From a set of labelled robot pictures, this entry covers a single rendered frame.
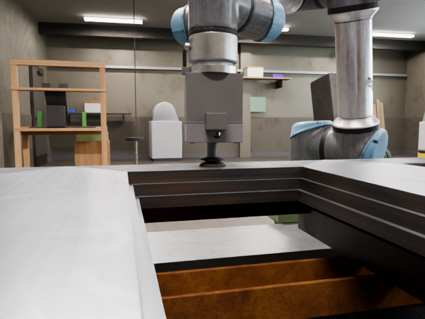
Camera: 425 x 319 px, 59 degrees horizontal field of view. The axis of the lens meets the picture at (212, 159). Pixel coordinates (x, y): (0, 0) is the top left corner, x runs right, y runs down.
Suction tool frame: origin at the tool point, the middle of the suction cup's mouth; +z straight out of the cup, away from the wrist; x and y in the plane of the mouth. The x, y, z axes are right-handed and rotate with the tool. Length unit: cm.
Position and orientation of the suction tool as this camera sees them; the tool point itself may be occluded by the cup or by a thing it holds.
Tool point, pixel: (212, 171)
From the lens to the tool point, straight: 59.6
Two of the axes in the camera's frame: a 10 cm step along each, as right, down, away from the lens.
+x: -1.3, -0.9, 9.9
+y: 9.9, -0.1, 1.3
